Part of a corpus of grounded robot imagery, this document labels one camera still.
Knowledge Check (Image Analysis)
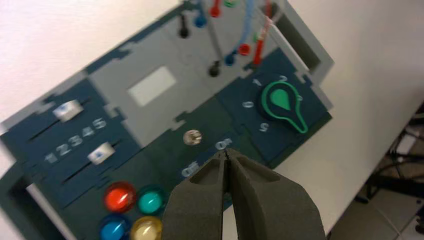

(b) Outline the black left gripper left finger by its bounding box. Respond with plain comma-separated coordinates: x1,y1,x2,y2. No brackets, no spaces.
161,150,230,240

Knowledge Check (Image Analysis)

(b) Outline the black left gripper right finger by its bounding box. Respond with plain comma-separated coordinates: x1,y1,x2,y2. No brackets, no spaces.
226,148,328,240

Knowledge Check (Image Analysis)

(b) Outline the black green rotary knob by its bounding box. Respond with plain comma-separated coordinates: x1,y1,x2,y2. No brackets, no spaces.
259,81,309,135

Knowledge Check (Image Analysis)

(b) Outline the teal dome button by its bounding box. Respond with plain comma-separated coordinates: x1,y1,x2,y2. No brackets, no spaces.
136,186,168,216

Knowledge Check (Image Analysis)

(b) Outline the yellow dome button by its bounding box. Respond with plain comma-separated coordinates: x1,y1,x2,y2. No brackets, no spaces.
130,215,164,240

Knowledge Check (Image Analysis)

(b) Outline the red dome button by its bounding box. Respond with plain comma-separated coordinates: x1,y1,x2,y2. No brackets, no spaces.
103,181,137,214

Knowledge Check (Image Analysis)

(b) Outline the blue dome button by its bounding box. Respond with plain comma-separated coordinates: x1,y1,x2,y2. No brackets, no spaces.
98,214,131,240

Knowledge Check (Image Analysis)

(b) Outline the blue grey control box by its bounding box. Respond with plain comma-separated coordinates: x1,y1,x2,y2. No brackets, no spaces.
0,0,335,240

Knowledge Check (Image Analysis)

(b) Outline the black banana plug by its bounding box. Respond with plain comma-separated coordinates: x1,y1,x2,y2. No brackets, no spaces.
208,60,222,78
178,13,190,39

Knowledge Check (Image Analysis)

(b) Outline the blue banana plug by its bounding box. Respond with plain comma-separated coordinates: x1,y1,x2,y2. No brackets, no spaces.
224,49,238,66
193,8,209,29

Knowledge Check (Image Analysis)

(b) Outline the silver toggle switch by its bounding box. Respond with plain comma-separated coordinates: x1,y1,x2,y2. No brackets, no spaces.
183,129,203,147

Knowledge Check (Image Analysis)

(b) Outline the white slider handle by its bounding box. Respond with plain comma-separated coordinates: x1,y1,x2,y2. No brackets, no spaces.
52,100,84,123
87,142,116,166

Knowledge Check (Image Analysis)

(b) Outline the black metal stand frame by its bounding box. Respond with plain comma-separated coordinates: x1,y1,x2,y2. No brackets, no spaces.
356,102,424,206

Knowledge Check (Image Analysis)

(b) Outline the red white patch cable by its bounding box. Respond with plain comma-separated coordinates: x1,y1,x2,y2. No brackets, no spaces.
259,14,276,42

